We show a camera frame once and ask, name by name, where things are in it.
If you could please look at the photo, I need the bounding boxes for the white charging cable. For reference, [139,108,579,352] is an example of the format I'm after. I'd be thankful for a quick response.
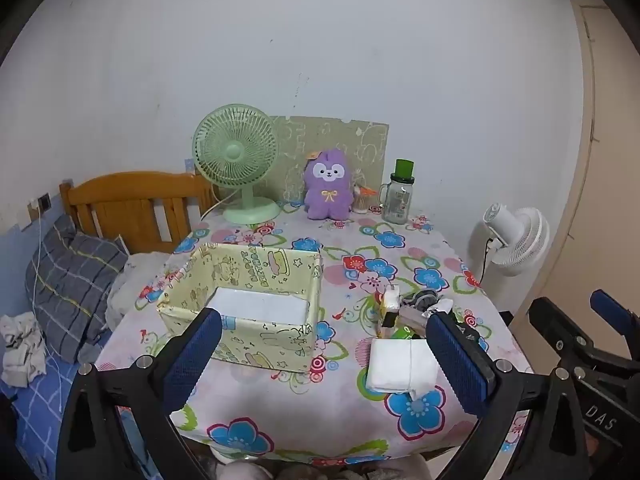
[27,200,66,411]

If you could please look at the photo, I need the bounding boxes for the grey socks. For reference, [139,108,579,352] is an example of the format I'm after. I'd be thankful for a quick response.
[402,289,438,311]

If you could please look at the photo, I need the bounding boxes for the white bed sheet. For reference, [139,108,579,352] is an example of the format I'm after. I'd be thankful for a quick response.
[105,252,171,331]

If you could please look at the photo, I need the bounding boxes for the green desk fan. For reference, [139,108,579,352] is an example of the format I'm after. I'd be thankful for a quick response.
[192,104,281,225]

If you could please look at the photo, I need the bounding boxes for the black fan cable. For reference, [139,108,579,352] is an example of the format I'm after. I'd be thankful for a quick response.
[479,237,495,286]

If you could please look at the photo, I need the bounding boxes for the beige door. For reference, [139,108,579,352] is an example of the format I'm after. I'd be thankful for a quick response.
[510,0,640,361]

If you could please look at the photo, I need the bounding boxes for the crumpled white grey cloth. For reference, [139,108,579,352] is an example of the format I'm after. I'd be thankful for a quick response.
[0,312,47,388]

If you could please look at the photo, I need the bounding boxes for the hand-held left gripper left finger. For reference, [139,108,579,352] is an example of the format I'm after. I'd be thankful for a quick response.
[56,307,223,480]

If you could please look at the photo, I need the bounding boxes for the green cartoon wall board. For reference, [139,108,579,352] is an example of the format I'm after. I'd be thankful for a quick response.
[270,115,390,206]

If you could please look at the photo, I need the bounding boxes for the pink printed wallet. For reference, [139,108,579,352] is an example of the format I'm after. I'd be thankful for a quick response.
[398,306,431,328]

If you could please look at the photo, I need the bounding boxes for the yellow tissue pack black band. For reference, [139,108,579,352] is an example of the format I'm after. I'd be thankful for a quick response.
[375,284,402,339]

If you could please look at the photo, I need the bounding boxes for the blue checked bedsheet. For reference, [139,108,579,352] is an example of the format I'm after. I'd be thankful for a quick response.
[0,355,151,480]

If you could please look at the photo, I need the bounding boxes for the yellow printed fabric box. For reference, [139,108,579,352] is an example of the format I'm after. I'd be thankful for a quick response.
[156,242,325,373]

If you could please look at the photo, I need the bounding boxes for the grey plaid pillow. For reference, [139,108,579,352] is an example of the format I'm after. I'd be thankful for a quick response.
[25,215,130,363]

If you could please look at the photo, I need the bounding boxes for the glass bottle with green lid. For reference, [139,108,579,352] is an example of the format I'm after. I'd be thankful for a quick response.
[377,158,416,224]

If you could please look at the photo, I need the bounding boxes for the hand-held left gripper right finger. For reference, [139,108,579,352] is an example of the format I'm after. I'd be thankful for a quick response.
[425,312,591,480]

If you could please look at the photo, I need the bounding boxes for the toothpick jar with orange lid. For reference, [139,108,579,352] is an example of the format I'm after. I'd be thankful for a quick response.
[352,184,377,215]

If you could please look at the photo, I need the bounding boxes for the wooden bed headboard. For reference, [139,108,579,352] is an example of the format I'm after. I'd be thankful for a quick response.
[59,171,218,256]

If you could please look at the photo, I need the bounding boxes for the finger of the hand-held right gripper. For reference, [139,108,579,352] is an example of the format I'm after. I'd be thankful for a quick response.
[591,290,640,343]
[530,297,640,376]

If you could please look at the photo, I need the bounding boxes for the purple plush toy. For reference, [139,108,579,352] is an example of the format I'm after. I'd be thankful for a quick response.
[303,147,357,221]

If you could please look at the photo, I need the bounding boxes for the white standing fan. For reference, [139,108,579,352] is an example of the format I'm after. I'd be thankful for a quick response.
[467,203,551,278]

